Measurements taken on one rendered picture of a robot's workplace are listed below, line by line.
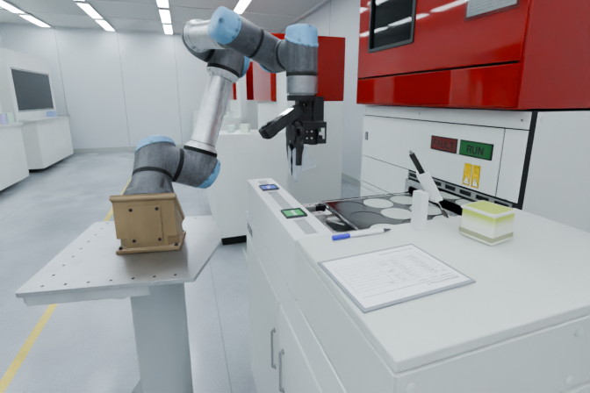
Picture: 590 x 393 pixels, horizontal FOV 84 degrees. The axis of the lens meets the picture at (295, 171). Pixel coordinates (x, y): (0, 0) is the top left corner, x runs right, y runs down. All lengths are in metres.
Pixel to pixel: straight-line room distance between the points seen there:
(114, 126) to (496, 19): 8.41
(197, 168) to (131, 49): 7.80
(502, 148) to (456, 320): 0.65
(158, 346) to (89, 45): 8.19
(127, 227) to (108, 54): 7.97
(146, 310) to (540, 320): 0.95
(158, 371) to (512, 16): 1.39
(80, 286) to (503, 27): 1.21
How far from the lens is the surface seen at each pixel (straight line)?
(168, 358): 1.22
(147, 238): 1.04
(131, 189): 1.02
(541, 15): 1.03
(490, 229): 0.75
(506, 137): 1.06
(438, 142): 1.23
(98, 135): 8.96
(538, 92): 1.04
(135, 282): 0.91
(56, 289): 0.98
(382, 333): 0.47
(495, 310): 0.56
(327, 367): 0.66
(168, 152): 1.10
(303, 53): 0.77
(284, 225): 0.77
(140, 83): 8.77
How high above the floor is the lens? 1.25
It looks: 13 degrees down
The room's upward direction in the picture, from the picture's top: straight up
